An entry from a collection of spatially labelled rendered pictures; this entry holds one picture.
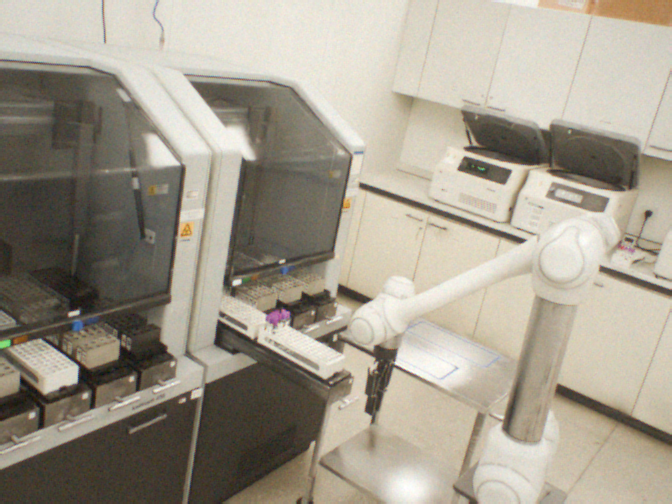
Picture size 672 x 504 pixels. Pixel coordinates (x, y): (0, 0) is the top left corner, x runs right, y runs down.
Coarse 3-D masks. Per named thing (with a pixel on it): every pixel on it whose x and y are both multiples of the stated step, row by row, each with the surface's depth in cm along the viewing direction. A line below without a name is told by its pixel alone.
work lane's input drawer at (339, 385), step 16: (224, 336) 233; (240, 336) 230; (256, 352) 225; (272, 352) 222; (272, 368) 222; (288, 368) 217; (304, 368) 215; (304, 384) 214; (320, 384) 210; (336, 384) 212; (352, 384) 220; (336, 400) 214; (352, 400) 214
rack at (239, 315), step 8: (224, 296) 244; (224, 304) 238; (232, 304) 239; (240, 304) 241; (224, 312) 234; (232, 312) 234; (240, 312) 234; (248, 312) 235; (256, 312) 237; (224, 320) 235; (232, 320) 240; (240, 320) 230; (248, 320) 230; (256, 320) 230; (264, 320) 232; (240, 328) 230; (248, 328) 228; (256, 328) 227
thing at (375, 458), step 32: (416, 320) 268; (416, 352) 241; (448, 352) 246; (480, 352) 251; (448, 384) 222; (480, 384) 227; (320, 416) 254; (480, 416) 213; (320, 448) 257; (352, 448) 271; (384, 448) 275; (416, 448) 280; (352, 480) 252; (384, 480) 255; (416, 480) 259; (448, 480) 263
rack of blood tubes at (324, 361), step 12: (264, 336) 224; (276, 336) 222; (288, 336) 224; (300, 336) 226; (276, 348) 222; (288, 348) 224; (300, 348) 218; (312, 348) 219; (324, 348) 221; (300, 360) 221; (312, 360) 213; (324, 360) 212; (336, 360) 214; (324, 372) 211
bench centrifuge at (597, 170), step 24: (552, 120) 407; (552, 144) 424; (576, 144) 411; (600, 144) 398; (624, 144) 387; (552, 168) 436; (576, 168) 435; (600, 168) 420; (624, 168) 406; (528, 192) 404; (552, 192) 398; (576, 192) 392; (600, 192) 386; (624, 192) 397; (528, 216) 405; (552, 216) 397; (624, 216) 410
